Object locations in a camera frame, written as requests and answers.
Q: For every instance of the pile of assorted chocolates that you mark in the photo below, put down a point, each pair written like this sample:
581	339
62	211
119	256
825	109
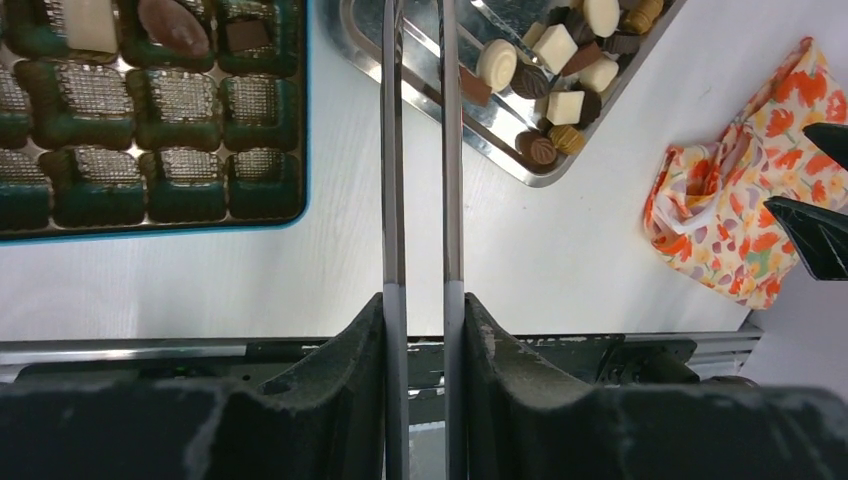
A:
566	68

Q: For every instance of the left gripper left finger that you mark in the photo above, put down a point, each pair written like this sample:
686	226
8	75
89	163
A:
322	418

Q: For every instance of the floral cloth bag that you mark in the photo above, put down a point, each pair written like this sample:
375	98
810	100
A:
705	214

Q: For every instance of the teal chocolate box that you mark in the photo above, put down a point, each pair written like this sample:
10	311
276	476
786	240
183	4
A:
127	117

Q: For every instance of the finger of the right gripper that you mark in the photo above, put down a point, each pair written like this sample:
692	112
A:
819	235
831	139

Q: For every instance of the silver metal tray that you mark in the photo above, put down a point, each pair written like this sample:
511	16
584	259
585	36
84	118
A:
491	128

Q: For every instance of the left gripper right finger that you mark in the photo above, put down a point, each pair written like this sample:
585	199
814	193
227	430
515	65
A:
527	419

